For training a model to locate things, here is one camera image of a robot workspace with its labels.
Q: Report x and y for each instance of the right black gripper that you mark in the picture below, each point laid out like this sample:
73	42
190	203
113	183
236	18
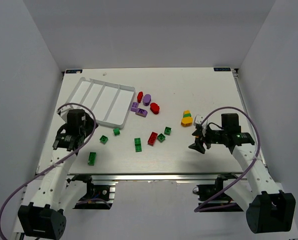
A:
204	139

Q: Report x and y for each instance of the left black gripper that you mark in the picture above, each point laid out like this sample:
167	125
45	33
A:
89	122

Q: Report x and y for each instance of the yellow green lego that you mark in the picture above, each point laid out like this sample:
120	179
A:
187	119

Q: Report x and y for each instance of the green square lego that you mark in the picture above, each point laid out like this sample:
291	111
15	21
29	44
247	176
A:
103	139

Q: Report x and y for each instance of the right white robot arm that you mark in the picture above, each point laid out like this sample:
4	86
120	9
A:
268	208

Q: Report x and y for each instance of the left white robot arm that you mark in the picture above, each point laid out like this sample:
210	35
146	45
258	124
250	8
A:
44	216

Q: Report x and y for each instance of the green flat lego right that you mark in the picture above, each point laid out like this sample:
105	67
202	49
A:
167	130

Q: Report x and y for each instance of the green flat lego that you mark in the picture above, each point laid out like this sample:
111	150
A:
167	130
161	137

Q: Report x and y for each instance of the green flat lego left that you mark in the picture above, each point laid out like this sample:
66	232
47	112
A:
161	137

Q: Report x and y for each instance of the green long lego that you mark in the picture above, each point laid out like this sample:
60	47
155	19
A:
92	159

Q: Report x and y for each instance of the small green number lego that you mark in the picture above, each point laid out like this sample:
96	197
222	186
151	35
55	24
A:
116	131

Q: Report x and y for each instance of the white divided sorting tray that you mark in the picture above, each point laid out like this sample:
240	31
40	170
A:
110	102

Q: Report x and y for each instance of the red rectangular lego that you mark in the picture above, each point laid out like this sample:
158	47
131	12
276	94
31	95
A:
152	138

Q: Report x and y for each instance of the red oval lego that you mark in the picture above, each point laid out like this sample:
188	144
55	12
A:
154	107

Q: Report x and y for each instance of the purple square lego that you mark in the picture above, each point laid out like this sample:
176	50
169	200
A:
134	106

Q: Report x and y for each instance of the green stacked lego pair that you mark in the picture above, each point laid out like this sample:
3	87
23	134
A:
138	146

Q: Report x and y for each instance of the purple curved lego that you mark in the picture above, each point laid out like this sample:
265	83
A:
141	112

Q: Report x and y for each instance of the purple oval lego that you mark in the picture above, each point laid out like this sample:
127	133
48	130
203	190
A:
146	99

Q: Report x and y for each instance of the red rounded lego upper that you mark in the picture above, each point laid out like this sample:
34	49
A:
140	96

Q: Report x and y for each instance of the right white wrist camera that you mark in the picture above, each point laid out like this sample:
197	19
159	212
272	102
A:
198	120

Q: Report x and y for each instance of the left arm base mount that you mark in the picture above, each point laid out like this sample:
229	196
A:
96	196

